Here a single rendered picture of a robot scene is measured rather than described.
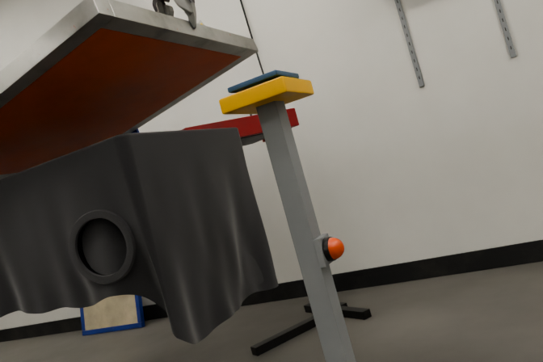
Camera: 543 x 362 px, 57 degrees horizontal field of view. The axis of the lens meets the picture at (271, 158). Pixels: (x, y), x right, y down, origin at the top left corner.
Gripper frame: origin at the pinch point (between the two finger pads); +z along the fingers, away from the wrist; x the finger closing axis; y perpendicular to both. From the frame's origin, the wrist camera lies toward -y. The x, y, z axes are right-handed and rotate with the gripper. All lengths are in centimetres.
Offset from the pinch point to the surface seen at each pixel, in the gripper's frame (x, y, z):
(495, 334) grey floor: 9, -108, 120
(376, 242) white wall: -49, -200, 84
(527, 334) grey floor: 20, -106, 122
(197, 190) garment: -12.1, 3.2, 33.4
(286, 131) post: 16.7, 12.7, 32.9
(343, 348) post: 10, 14, 71
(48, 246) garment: -39, 22, 32
